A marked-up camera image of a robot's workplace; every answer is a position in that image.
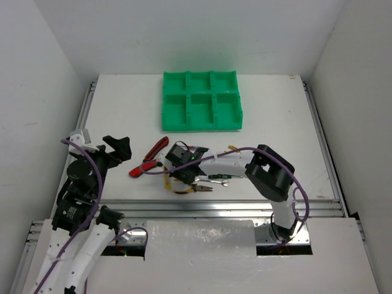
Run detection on black red utility knife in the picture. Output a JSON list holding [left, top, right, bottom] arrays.
[[143, 136, 169, 162]]

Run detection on green six-compartment bin tray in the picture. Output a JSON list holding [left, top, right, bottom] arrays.
[[161, 71, 243, 132]]

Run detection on yellow handled pliers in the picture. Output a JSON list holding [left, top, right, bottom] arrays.
[[173, 184, 213, 195]]

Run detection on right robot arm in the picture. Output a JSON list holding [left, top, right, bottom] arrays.
[[159, 143, 298, 242]]

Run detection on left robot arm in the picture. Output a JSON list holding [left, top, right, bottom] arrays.
[[30, 129, 132, 293]]

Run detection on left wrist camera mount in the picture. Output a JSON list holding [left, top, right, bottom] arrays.
[[69, 129, 99, 152]]

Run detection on yellow needle nose pliers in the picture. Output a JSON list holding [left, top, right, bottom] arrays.
[[227, 145, 241, 153]]

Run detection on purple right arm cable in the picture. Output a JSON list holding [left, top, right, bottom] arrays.
[[143, 146, 310, 246]]

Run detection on long silver wrench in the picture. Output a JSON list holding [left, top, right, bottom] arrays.
[[194, 178, 230, 187]]

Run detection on large yellow box cutter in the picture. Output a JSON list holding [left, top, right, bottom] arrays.
[[162, 167, 172, 190]]

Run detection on black green precision screwdriver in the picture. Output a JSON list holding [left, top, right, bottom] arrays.
[[208, 174, 241, 179]]

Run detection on aluminium rail frame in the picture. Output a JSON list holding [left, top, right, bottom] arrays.
[[9, 78, 367, 294]]

